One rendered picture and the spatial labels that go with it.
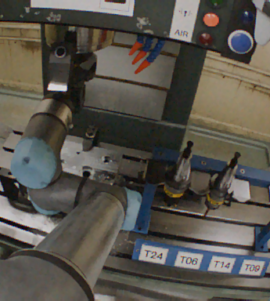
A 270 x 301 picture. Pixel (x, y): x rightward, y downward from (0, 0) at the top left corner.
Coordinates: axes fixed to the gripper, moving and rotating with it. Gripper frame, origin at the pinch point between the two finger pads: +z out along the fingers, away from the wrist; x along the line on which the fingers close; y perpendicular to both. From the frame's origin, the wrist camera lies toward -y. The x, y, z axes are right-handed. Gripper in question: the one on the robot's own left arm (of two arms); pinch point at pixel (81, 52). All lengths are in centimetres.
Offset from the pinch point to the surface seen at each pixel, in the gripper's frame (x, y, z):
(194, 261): 39, 47, -25
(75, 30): 0.9, -10.2, -9.0
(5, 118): -64, 84, 60
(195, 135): 51, 84, 70
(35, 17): -2.3, -18.1, -21.4
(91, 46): 4.0, -6.2, -7.8
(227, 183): 38.0, 16.1, -18.7
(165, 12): 16.8, -21.5, -22.9
